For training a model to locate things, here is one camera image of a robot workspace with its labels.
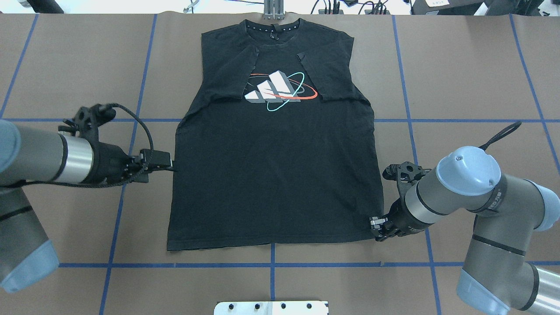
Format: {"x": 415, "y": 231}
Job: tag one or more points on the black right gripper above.
{"x": 399, "y": 219}

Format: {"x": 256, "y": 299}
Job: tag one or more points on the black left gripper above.
{"x": 108, "y": 163}

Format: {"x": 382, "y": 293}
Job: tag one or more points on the black graphic t-shirt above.
{"x": 278, "y": 144}

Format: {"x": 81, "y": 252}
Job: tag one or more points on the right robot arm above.
{"x": 495, "y": 277}

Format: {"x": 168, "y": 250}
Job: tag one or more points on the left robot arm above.
{"x": 32, "y": 156}

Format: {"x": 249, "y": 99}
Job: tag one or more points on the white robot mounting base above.
{"x": 272, "y": 308}

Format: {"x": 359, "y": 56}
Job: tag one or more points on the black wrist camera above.
{"x": 154, "y": 160}

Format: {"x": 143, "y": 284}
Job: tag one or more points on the aluminium frame post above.
{"x": 273, "y": 10}

